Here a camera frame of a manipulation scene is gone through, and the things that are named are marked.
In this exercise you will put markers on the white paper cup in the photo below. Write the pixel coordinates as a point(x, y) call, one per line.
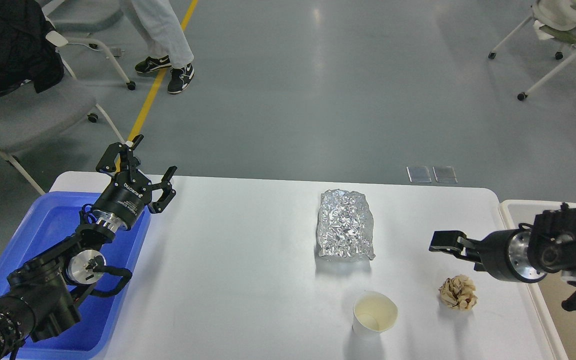
point(373, 314)

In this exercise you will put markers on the grey office chair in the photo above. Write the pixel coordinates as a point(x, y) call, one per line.
point(28, 118)

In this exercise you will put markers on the beige plastic bin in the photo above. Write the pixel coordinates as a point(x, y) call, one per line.
point(548, 294)

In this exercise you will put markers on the white chair with cushion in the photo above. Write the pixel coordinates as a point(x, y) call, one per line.
point(553, 20)

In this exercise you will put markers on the blue plastic bin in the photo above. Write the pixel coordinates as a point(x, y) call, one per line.
point(53, 217)

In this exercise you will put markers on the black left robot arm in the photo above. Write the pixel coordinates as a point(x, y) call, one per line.
point(45, 293)

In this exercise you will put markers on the right floor metal plate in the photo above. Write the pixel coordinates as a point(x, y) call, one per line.
point(445, 174)

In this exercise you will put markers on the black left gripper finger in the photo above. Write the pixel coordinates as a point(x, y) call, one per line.
point(168, 193)
point(119, 159)

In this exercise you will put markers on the crumpled aluminium foil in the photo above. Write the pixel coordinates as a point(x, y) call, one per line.
point(345, 227)

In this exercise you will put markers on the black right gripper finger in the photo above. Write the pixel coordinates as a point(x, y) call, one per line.
point(457, 244)

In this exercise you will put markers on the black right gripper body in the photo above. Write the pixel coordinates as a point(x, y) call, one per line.
point(504, 256)

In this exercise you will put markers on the black jacket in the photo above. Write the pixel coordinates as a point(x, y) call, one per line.
point(25, 53)

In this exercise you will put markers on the person in grey trousers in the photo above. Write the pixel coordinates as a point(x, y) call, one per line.
point(157, 24)

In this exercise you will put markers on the crumpled brown paper ball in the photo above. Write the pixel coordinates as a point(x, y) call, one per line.
point(458, 293)

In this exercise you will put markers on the left floor metal plate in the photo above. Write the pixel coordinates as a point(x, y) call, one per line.
point(419, 174)

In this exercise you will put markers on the floor metal plate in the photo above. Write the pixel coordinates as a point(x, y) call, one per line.
point(445, 174)
point(419, 174)

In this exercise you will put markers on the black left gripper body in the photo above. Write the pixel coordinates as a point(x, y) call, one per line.
point(124, 199)

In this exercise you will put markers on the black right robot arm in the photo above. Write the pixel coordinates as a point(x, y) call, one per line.
point(552, 247)

